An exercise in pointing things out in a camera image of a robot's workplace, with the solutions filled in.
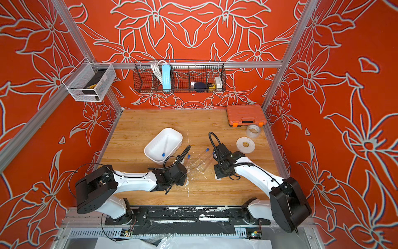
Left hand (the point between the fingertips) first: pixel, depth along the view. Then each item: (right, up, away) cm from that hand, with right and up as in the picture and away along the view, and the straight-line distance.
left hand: (185, 175), depth 87 cm
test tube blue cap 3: (+14, +13, +10) cm, 21 cm away
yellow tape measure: (+16, +53, +7) cm, 56 cm away
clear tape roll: (+47, +25, +19) cm, 56 cm away
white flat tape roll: (+38, +13, +10) cm, 42 cm away
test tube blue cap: (-14, +11, +8) cm, 19 cm away
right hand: (+18, +3, -4) cm, 19 cm away
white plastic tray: (-15, +15, +12) cm, 25 cm away
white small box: (+20, +55, +5) cm, 59 cm away
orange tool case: (+41, +37, +24) cm, 60 cm away
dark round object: (+9, +54, +8) cm, 55 cm away
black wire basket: (-5, +61, +12) cm, 63 cm away
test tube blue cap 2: (+13, +14, +11) cm, 22 cm away
